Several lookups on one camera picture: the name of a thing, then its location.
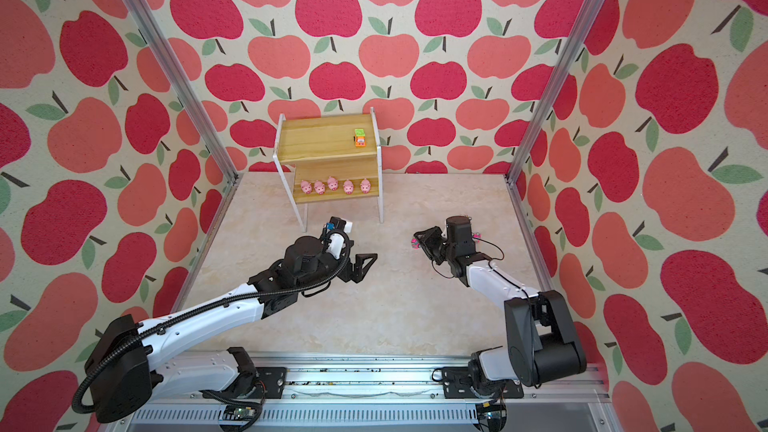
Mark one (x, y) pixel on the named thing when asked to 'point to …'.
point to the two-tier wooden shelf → (334, 158)
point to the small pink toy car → (415, 244)
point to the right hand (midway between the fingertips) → (421, 235)
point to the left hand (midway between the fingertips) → (369, 252)
